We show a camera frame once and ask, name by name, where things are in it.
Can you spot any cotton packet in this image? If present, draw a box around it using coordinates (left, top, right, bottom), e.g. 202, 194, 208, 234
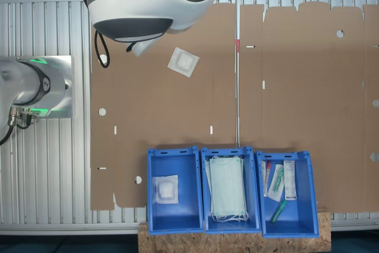
167, 46, 200, 78
152, 174, 179, 205

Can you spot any blue bin holding cotton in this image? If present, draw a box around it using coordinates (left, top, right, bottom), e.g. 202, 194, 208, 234
147, 145, 204, 234

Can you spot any brown cardboard sheet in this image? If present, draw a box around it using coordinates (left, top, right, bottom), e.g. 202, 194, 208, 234
239, 1, 379, 214
90, 2, 237, 212

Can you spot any pale green face masks stack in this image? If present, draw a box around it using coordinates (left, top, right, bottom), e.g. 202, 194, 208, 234
205, 155, 249, 223

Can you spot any red-capped tube packet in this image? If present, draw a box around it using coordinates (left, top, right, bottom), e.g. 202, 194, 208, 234
261, 160, 272, 198

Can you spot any white printed flat packet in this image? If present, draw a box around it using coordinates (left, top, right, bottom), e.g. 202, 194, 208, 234
283, 159, 297, 201

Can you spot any blue bin holding masks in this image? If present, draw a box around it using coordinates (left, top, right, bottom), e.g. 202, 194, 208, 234
200, 146, 262, 235

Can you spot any loose green syringe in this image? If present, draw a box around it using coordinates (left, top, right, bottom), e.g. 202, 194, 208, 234
269, 200, 288, 225

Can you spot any chipboard wooden board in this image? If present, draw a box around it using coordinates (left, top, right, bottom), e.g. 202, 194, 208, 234
137, 212, 332, 253

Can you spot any blue bin holding syringes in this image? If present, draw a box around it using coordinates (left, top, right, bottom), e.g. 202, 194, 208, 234
256, 150, 320, 238

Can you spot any black camera cable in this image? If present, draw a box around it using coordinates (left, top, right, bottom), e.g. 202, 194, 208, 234
94, 29, 134, 69

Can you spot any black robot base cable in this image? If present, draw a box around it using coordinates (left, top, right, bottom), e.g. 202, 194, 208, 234
0, 106, 33, 146

